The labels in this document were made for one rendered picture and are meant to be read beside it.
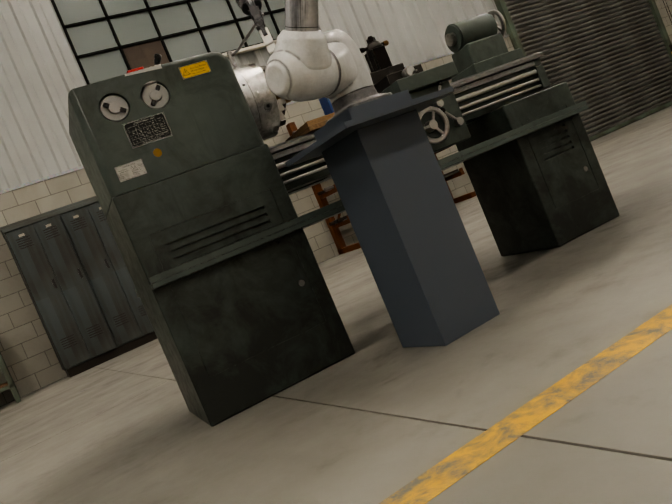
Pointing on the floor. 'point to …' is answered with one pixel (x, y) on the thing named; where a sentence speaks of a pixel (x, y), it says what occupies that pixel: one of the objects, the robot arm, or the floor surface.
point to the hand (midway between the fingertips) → (268, 41)
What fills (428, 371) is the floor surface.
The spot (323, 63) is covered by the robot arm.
